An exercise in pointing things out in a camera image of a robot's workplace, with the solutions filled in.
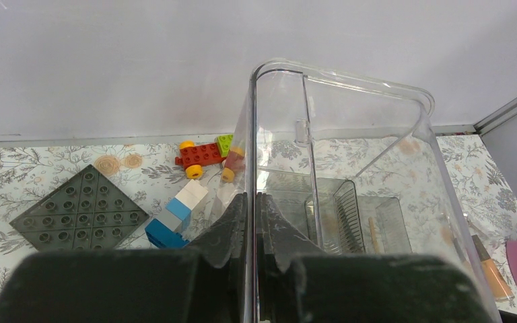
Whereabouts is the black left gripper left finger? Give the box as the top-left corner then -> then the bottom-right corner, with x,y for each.
0,193 -> 248,322

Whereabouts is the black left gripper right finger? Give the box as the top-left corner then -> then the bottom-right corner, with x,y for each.
258,193 -> 495,322

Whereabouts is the clear acrylic organizer box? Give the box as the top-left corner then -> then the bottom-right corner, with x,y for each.
213,59 -> 502,322

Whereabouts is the beige foundation tube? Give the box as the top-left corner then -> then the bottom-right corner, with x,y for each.
471,235 -> 514,301

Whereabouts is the blue toy block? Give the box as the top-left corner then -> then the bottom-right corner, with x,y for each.
145,180 -> 209,249

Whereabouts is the red yellow toy piece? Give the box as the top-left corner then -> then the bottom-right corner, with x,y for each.
174,134 -> 246,183

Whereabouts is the dark grey building plate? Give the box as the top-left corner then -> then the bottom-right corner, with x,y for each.
9,165 -> 149,251

